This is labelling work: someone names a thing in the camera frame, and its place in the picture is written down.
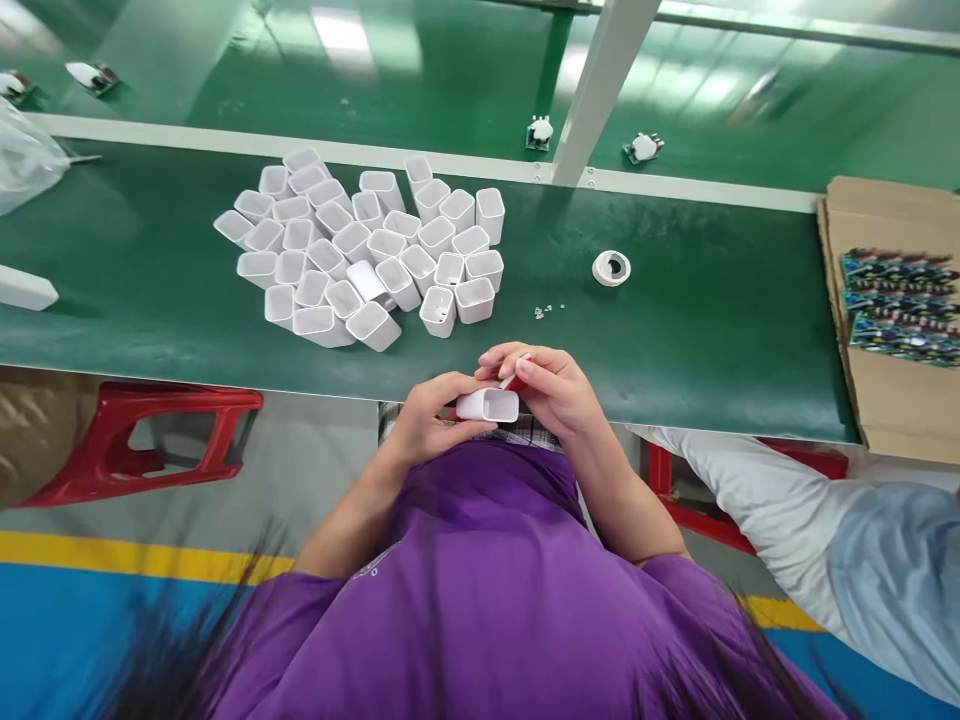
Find person's left hand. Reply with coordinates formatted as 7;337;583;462
382;370;490;461

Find person's right hand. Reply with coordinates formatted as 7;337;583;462
476;341;603;445

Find person's right index finger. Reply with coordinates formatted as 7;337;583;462
476;341;564;379

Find person's left fingers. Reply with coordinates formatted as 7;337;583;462
438;408;485;444

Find person's right thumb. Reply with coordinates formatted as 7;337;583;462
515;358;558;415

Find person's left thumb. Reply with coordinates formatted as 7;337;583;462
428;370;490;400

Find red tool handle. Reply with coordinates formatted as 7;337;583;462
497;358;538;394

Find single white charger shell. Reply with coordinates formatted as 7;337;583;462
455;386;521;428

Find white tape roll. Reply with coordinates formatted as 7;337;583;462
591;249;634;288

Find pile of white plastic housings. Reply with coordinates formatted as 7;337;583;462
212;146;506;355

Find person's body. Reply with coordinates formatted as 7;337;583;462
191;438;845;720

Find red plastic stool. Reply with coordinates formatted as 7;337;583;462
13;380;266;511
644;437;850;558

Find stack of brown cardboard sheets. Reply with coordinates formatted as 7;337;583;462
815;175;960;466

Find pile of green circuit boards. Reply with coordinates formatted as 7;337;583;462
837;245;960;370

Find brown sack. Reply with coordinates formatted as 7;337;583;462
0;369;103;509

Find long white plastic box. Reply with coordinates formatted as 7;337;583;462
0;263;61;313

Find clear plastic bag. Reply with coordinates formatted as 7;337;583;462
0;95;74;220

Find white metal frame post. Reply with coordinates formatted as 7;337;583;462
549;0;663;190

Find white conveyor side rail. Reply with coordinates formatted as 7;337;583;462
28;112;828;217

